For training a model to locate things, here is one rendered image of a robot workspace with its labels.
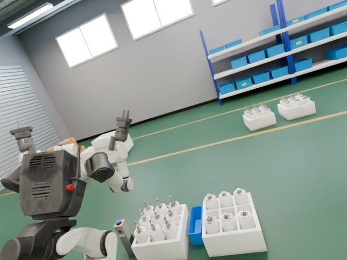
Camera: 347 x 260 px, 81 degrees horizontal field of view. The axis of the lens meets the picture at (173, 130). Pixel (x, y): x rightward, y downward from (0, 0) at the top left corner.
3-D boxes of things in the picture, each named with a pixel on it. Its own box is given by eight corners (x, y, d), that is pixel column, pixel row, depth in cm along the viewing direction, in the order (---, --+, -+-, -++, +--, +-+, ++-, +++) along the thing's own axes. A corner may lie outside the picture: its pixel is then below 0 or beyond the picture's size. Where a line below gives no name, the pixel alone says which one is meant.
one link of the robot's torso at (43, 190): (74, 213, 89) (79, 139, 104) (-8, 224, 87) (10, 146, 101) (96, 216, 116) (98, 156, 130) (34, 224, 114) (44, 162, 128)
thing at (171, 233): (184, 241, 154) (176, 222, 149) (177, 252, 147) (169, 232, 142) (174, 238, 160) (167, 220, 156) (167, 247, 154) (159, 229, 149)
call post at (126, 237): (136, 256, 166) (121, 226, 158) (128, 256, 168) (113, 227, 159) (139, 248, 172) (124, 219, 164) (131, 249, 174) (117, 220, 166)
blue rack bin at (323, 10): (299, 22, 493) (298, 17, 490) (317, 15, 482) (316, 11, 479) (308, 18, 447) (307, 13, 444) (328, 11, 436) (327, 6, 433)
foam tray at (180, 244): (187, 259, 147) (179, 241, 142) (139, 264, 157) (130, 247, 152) (191, 220, 183) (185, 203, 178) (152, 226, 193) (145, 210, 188)
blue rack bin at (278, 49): (263, 58, 534) (262, 49, 529) (279, 52, 524) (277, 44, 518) (268, 58, 488) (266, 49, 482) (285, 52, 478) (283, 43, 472)
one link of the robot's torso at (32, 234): (17, 269, 78) (25, 219, 85) (-6, 271, 81) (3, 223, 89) (74, 256, 102) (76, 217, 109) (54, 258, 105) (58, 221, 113)
